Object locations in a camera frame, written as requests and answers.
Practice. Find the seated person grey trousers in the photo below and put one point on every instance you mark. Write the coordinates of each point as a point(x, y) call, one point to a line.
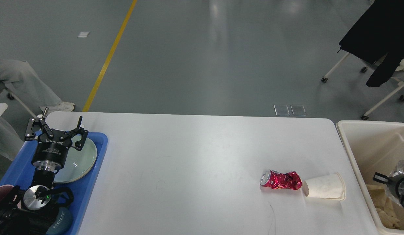
point(21, 79)

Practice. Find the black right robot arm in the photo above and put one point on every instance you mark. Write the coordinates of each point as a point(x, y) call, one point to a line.
point(394, 186)

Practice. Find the blue plastic tray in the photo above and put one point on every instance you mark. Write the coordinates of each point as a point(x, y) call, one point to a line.
point(21, 173)

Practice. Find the pink ribbed mug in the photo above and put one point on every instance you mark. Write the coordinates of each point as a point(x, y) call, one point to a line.
point(5, 190)

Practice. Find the brown paper ball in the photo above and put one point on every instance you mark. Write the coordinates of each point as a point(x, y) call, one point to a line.
point(387, 215)

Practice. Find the black jacket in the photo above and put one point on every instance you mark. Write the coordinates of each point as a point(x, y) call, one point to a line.
point(379, 33)

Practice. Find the red foil wrapper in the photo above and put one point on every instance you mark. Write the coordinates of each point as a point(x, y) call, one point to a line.
point(276, 180)

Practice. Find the aluminium foil with paper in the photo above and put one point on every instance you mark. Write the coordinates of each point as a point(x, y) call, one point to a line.
point(398, 170)

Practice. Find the grey chair with legs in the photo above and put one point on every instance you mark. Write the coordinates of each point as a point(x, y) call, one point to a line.
point(13, 109)

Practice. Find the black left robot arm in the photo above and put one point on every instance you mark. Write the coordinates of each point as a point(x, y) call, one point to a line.
point(43, 208)

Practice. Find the dark teal mug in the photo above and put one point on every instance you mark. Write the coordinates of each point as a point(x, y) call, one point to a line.
point(62, 223)

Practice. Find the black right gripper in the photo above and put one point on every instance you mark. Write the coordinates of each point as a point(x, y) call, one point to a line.
point(396, 185)

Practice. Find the white tissue roll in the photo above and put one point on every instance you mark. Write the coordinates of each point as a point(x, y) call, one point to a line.
point(330, 186)

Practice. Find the mint green plate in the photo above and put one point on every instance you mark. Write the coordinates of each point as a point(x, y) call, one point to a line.
point(87, 155)

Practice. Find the beige plastic bin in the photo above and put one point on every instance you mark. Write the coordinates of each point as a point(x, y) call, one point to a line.
point(374, 146)

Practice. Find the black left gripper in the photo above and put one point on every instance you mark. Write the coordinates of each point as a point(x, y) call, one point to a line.
point(50, 150)

